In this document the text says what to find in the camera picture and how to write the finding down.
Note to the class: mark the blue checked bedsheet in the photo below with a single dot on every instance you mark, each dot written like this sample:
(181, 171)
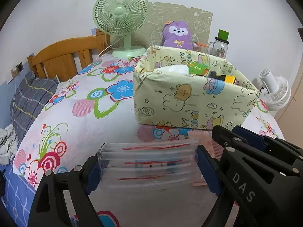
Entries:
(14, 189)

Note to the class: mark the wooden bed headboard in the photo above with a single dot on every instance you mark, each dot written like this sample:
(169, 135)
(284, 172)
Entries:
(61, 59)

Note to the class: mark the purple plush toy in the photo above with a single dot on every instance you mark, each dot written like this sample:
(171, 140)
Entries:
(177, 34)

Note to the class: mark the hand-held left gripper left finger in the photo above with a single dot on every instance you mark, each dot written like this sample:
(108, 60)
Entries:
(93, 177)

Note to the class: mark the clear zip bags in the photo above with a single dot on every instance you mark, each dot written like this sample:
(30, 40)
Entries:
(146, 170)

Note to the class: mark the cotton swab tub orange lid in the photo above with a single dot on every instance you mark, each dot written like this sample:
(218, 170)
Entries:
(197, 46)

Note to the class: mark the yellow cartoon paper-wrapped box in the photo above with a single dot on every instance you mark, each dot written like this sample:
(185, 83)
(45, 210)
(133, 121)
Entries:
(189, 99)

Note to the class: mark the beige door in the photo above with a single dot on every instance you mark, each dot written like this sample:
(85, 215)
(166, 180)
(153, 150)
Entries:
(292, 80)

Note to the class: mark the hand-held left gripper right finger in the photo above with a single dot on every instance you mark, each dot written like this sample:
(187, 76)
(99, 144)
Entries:
(208, 167)

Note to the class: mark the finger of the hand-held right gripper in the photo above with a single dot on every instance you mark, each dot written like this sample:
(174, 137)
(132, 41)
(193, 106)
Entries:
(246, 136)
(241, 170)

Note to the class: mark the yellow small carton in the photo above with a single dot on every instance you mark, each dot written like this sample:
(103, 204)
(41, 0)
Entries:
(230, 79)

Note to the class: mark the green tissue packet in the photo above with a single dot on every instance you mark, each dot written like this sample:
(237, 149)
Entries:
(198, 68)

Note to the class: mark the wall socket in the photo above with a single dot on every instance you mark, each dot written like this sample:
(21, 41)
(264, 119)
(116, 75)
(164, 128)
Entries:
(19, 68)

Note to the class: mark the floral tablecloth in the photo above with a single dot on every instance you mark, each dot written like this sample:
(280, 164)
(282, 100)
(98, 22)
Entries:
(94, 104)

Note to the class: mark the white desk fan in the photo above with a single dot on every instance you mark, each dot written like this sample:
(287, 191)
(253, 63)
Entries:
(274, 89)

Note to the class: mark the patterned cardboard board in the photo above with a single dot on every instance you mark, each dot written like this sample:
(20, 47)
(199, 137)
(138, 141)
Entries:
(184, 14)

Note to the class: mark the crumpled white grey cloth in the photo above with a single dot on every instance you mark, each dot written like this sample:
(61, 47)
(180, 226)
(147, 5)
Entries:
(7, 141)

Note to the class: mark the green desk fan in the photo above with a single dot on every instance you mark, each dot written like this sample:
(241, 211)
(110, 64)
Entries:
(118, 11)

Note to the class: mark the glass mug jar green lid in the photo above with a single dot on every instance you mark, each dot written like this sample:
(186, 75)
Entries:
(220, 47)

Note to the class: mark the grey plaid pillow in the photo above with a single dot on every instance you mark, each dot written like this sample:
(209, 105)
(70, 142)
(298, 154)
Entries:
(28, 101)

